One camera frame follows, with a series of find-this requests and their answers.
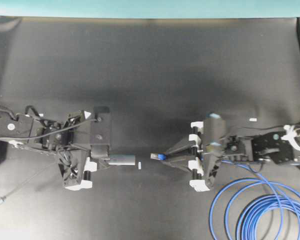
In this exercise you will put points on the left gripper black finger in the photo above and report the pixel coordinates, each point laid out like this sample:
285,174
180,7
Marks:
103,163

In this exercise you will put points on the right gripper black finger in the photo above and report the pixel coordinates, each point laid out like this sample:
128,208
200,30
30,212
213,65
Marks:
180,162
180,146

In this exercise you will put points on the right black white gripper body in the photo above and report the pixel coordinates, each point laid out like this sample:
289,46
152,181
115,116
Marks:
209,146

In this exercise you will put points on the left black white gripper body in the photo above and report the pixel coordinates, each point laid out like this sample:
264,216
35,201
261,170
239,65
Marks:
74,161

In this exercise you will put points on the grey USB hub with cable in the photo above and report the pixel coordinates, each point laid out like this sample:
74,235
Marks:
121,160

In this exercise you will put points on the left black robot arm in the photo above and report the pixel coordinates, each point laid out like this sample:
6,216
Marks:
32,132

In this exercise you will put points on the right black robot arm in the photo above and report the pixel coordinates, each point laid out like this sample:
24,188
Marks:
277,144

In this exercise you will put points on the small white tape marker centre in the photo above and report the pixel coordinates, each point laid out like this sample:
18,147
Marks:
139,165

